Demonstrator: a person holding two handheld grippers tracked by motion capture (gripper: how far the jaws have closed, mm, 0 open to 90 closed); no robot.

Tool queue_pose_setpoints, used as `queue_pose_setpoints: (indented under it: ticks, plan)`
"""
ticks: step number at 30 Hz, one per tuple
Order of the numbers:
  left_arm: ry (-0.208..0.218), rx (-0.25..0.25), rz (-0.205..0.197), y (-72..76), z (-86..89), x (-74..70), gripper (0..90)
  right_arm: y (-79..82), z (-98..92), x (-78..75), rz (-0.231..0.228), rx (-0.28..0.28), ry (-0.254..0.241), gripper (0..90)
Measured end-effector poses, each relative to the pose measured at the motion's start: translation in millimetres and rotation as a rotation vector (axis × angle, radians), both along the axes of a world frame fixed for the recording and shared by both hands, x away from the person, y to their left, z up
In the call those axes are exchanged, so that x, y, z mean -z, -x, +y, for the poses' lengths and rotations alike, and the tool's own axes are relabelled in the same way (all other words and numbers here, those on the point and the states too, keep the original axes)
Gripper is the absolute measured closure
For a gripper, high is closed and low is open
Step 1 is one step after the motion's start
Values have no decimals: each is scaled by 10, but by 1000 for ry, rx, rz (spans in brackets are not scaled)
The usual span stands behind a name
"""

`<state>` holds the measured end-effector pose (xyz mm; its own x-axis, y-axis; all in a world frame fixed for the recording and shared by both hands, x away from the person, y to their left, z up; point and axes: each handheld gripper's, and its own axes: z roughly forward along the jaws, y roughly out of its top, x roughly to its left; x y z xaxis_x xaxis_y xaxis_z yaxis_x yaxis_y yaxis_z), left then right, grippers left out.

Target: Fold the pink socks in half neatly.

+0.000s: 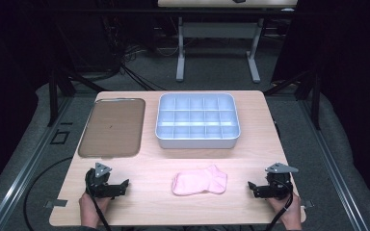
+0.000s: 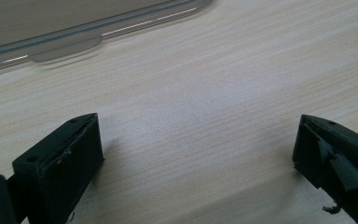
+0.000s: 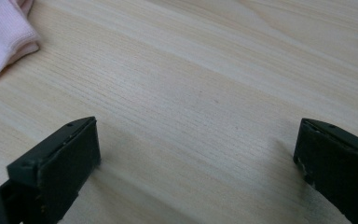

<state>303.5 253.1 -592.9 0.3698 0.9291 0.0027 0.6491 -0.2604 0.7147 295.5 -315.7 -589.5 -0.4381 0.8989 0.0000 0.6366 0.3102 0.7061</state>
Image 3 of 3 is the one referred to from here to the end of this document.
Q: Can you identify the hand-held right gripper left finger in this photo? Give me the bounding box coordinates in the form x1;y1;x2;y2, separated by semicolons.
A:
0;116;102;224

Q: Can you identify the pink sock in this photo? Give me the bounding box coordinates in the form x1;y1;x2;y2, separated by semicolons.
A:
0;0;41;88

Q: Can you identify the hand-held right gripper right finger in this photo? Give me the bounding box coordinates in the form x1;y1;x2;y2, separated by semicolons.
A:
293;118;358;224

